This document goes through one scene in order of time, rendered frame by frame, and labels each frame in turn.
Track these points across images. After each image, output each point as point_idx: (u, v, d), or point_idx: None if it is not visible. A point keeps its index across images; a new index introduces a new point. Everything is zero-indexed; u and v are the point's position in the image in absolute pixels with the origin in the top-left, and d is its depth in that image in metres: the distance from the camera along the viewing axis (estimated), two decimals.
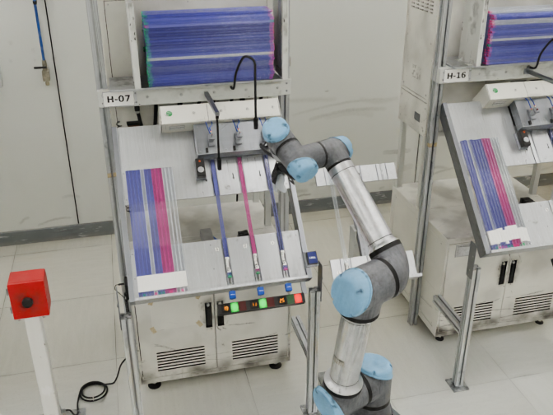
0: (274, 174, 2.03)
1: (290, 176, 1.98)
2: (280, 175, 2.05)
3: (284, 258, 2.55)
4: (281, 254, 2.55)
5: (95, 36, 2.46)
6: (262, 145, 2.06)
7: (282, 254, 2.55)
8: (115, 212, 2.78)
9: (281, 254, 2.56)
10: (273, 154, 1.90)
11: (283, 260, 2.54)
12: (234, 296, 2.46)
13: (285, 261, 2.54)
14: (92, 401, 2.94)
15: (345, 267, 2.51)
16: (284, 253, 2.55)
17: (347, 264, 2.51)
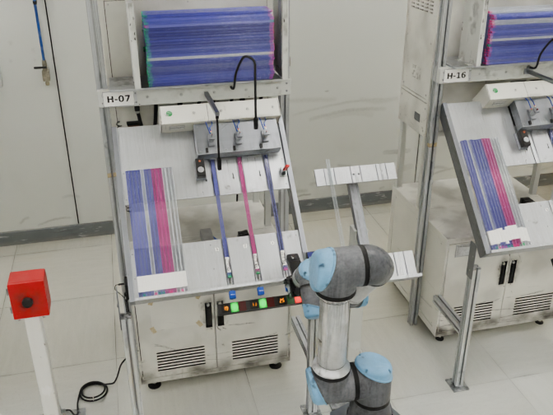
0: (283, 282, 2.39)
1: (292, 295, 2.32)
2: (289, 285, 2.40)
3: (284, 258, 2.55)
4: (281, 254, 2.55)
5: (95, 36, 2.46)
6: (289, 254, 2.39)
7: (282, 254, 2.55)
8: (115, 212, 2.78)
9: (281, 254, 2.56)
10: (295, 277, 2.24)
11: (283, 260, 2.54)
12: (234, 296, 2.46)
13: (285, 261, 2.54)
14: (92, 401, 2.94)
15: None
16: (284, 253, 2.55)
17: None
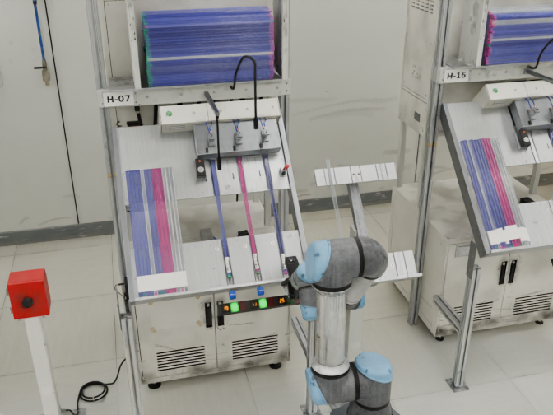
0: (281, 285, 2.42)
1: (290, 297, 2.35)
2: (287, 286, 2.43)
3: (285, 261, 2.54)
4: (282, 258, 2.55)
5: (95, 36, 2.46)
6: (287, 257, 2.42)
7: (283, 258, 2.55)
8: (115, 212, 2.78)
9: (281, 257, 2.55)
10: (293, 280, 2.27)
11: (284, 264, 2.54)
12: (234, 296, 2.46)
13: (285, 265, 2.54)
14: (92, 401, 2.94)
15: None
16: (285, 256, 2.55)
17: None
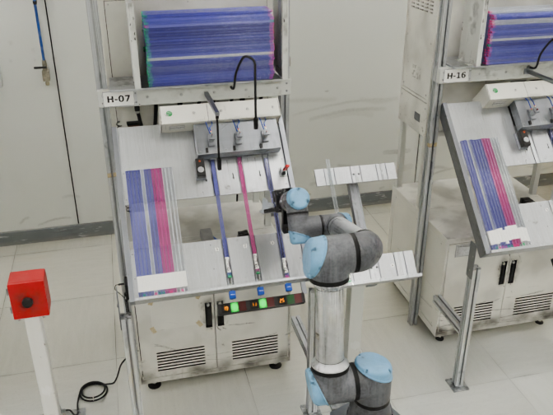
0: None
1: None
2: None
3: (285, 265, 2.53)
4: (283, 262, 2.54)
5: (95, 36, 2.46)
6: None
7: (284, 262, 2.54)
8: (115, 212, 2.78)
9: (282, 261, 2.54)
10: None
11: (285, 268, 2.53)
12: (234, 296, 2.46)
13: (286, 269, 2.53)
14: (92, 401, 2.94)
15: None
16: (285, 260, 2.54)
17: None
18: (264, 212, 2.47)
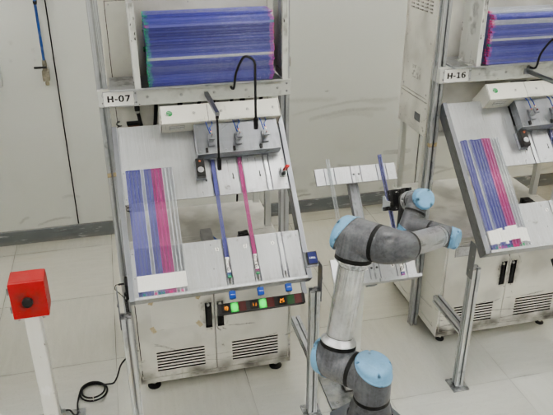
0: None
1: None
2: None
3: (401, 264, 2.55)
4: None
5: (95, 36, 2.46)
6: None
7: None
8: (115, 212, 2.78)
9: None
10: None
11: (401, 267, 2.54)
12: (234, 296, 2.46)
13: (403, 268, 2.54)
14: (92, 401, 2.94)
15: None
16: None
17: None
18: (383, 210, 2.56)
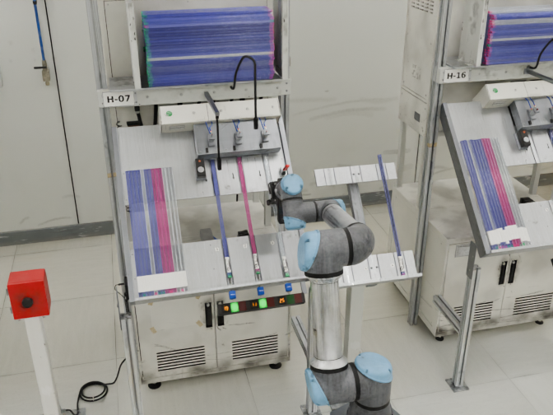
0: None
1: None
2: None
3: (401, 264, 2.55)
4: (400, 260, 2.55)
5: (95, 36, 2.46)
6: None
7: (400, 260, 2.55)
8: (115, 212, 2.78)
9: (398, 259, 2.55)
10: None
11: (401, 267, 2.54)
12: (234, 296, 2.46)
13: (403, 268, 2.54)
14: (92, 401, 2.94)
15: (282, 260, 2.54)
16: (401, 258, 2.55)
17: (285, 258, 2.54)
18: (267, 205, 2.56)
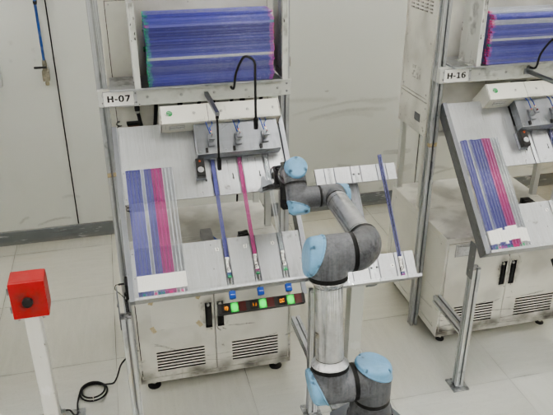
0: None
1: None
2: None
3: (401, 264, 2.55)
4: (400, 260, 2.55)
5: (95, 36, 2.46)
6: None
7: (400, 260, 2.55)
8: (115, 212, 2.78)
9: (398, 259, 2.55)
10: None
11: (401, 267, 2.54)
12: (234, 296, 2.46)
13: (403, 268, 2.54)
14: (92, 401, 2.94)
15: (281, 254, 2.56)
16: (401, 258, 2.55)
17: (283, 252, 2.56)
18: (262, 190, 2.45)
